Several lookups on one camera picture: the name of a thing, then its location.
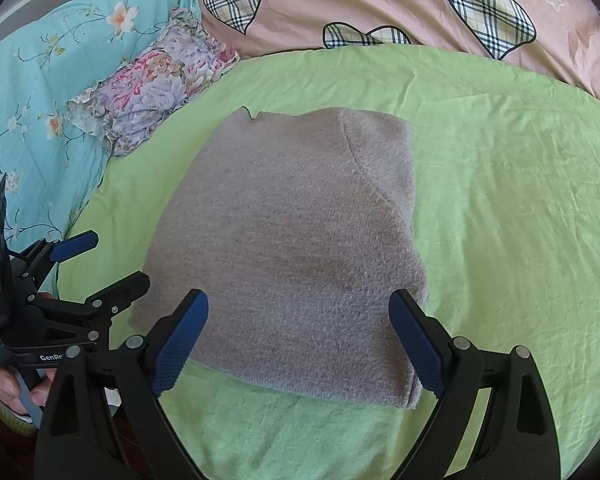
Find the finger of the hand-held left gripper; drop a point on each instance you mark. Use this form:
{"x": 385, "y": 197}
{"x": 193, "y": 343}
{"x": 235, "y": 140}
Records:
{"x": 75, "y": 248}
{"x": 122, "y": 290}

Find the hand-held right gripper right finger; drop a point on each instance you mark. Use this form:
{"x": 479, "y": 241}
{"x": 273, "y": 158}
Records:
{"x": 416, "y": 345}

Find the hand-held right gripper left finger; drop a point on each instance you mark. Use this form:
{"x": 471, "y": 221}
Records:
{"x": 180, "y": 345}

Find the beige knit sweater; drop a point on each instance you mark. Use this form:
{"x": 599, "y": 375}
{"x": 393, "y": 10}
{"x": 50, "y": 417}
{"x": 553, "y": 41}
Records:
{"x": 290, "y": 260}

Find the person's left hand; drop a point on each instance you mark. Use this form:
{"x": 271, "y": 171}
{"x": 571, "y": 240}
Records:
{"x": 10, "y": 387}

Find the light green bed sheet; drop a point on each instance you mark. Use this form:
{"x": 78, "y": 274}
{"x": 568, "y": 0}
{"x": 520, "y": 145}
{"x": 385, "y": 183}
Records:
{"x": 505, "y": 210}

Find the turquoise floral blanket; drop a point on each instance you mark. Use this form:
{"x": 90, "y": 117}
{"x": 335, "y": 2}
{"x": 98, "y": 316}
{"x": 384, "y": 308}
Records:
{"x": 45, "y": 85}

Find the purple floral ruffled pillow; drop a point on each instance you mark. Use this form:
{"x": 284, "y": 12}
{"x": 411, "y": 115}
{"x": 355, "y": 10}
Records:
{"x": 160, "y": 85}

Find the pink quilt with plaid hearts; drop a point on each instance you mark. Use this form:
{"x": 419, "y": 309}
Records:
{"x": 370, "y": 0}

